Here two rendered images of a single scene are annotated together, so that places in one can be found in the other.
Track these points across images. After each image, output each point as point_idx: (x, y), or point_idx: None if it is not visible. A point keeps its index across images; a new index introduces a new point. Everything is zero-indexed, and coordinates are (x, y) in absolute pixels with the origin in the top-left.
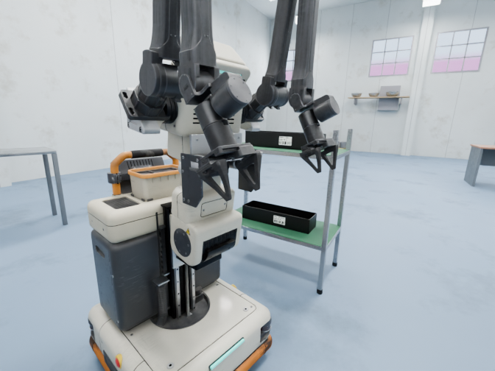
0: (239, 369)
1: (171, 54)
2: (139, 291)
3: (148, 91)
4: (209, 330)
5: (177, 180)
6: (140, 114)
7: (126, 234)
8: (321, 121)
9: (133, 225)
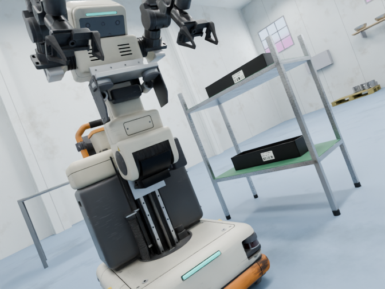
0: (228, 287)
1: None
2: (116, 229)
3: (32, 38)
4: (185, 252)
5: None
6: (44, 63)
7: (87, 178)
8: (184, 8)
9: (92, 170)
